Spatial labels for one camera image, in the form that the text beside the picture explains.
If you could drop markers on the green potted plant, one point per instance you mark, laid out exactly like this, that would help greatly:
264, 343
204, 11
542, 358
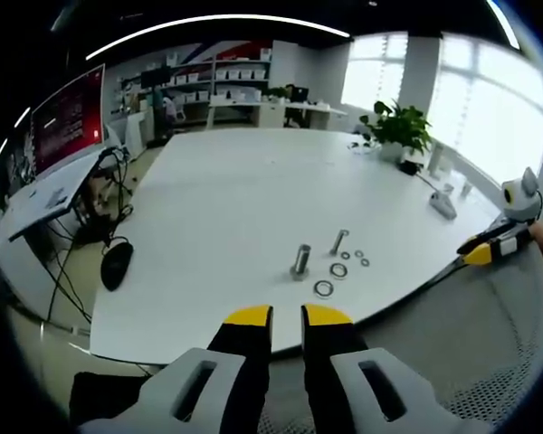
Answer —
400, 126

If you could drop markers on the large threaded stud bolt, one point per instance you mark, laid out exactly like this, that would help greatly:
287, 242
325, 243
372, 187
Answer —
301, 262

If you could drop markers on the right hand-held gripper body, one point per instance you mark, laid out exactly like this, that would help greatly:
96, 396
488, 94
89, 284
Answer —
522, 201

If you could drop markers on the large steel washer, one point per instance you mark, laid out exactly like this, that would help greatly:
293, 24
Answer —
317, 288

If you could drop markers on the small threaded stud bolt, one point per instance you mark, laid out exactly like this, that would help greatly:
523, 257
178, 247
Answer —
338, 242

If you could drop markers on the white side desk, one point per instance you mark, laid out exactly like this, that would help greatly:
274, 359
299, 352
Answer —
45, 199

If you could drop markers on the bright window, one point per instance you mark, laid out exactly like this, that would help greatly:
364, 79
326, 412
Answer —
373, 77
488, 104

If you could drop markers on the large computer monitor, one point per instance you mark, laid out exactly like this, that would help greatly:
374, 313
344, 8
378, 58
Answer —
68, 119

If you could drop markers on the curved ceiling light strip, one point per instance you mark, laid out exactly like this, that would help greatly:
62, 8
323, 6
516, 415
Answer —
217, 20

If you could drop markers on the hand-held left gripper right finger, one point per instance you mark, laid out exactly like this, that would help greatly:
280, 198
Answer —
335, 357

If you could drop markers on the short ceiling light strip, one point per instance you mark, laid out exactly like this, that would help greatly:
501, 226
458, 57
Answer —
504, 20

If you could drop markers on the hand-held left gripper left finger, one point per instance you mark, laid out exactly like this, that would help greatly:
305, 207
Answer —
235, 361

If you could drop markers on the medium steel washer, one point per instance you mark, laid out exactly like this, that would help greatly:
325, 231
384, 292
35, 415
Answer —
332, 270

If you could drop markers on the shelf with white bins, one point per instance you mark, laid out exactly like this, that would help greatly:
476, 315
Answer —
217, 74

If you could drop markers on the black oval object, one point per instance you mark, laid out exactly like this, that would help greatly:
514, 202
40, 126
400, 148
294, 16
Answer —
116, 264

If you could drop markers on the grey mesh chair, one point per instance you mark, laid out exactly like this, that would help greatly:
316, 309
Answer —
457, 343

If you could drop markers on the small black monitor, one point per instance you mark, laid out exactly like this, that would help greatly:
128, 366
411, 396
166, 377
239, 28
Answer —
300, 93

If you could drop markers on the long white background desk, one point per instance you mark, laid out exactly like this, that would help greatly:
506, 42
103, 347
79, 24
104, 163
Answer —
276, 108

